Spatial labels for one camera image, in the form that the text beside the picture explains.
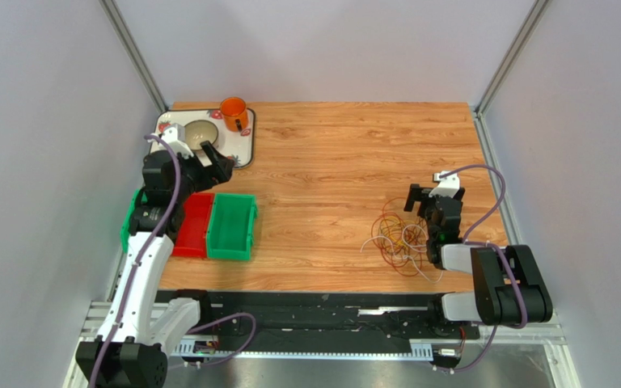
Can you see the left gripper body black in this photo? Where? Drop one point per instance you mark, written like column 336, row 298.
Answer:
column 194, row 178

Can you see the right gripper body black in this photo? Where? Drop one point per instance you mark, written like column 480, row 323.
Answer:
column 434, row 201

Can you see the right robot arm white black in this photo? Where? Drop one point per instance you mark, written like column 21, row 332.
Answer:
column 509, row 289

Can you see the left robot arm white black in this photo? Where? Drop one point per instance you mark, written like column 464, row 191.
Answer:
column 130, row 349

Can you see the beige ceramic bowl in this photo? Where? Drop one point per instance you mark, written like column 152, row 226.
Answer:
column 198, row 131

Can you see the strawberry pattern white tray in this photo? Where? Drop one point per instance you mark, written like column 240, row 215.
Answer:
column 238, row 146

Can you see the orange mug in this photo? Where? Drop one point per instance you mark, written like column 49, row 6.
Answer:
column 234, row 113

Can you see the red plastic bin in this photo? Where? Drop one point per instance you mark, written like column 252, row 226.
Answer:
column 191, row 240

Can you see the right green plastic bin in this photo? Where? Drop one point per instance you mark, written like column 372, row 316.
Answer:
column 230, row 234

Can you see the green plastic bin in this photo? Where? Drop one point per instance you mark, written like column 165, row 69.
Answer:
column 125, row 226
column 230, row 234

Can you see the left green plastic bin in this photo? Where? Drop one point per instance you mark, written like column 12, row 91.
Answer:
column 125, row 226

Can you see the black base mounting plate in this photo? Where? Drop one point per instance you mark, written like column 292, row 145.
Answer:
column 320, row 322

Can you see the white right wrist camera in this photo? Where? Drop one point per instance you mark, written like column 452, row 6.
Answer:
column 448, row 184

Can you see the slotted aluminium cable rail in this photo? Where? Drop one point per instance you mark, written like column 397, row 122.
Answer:
column 417, row 352

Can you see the left aluminium frame post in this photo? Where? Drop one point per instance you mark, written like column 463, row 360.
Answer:
column 125, row 36

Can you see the aluminium frame post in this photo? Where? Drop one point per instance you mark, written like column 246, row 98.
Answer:
column 512, row 54
column 125, row 36

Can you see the right aluminium frame post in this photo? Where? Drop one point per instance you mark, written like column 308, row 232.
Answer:
column 512, row 54

